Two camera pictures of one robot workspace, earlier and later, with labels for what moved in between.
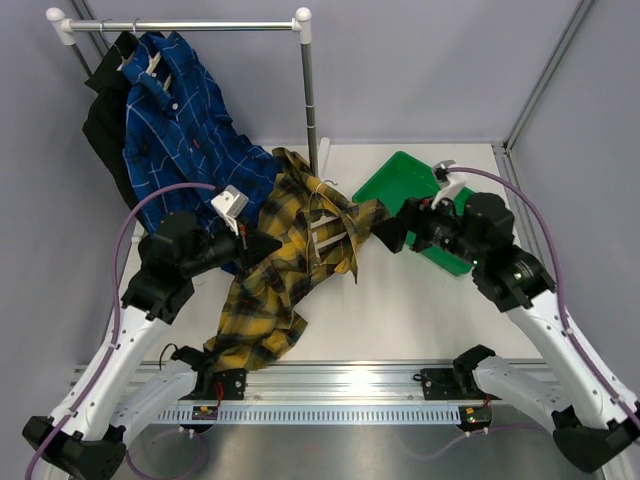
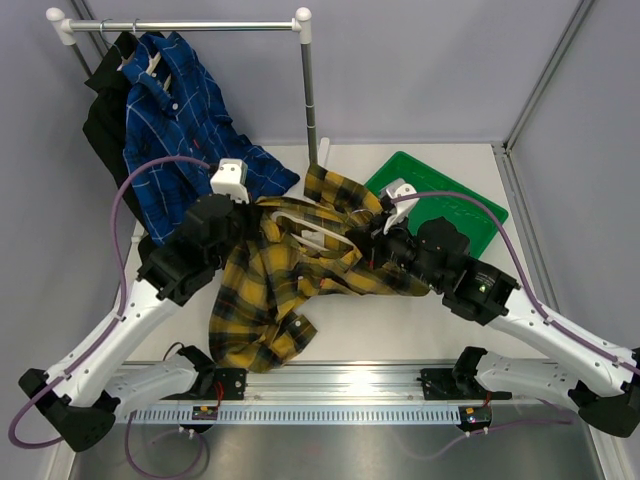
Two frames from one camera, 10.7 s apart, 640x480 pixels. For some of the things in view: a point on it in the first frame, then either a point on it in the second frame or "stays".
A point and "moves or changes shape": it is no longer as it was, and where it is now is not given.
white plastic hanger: x=323 y=220 -> x=312 y=226
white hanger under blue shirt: x=153 y=60 stays
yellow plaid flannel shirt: x=318 y=229 moves or changes shape
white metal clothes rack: x=65 y=30 stays
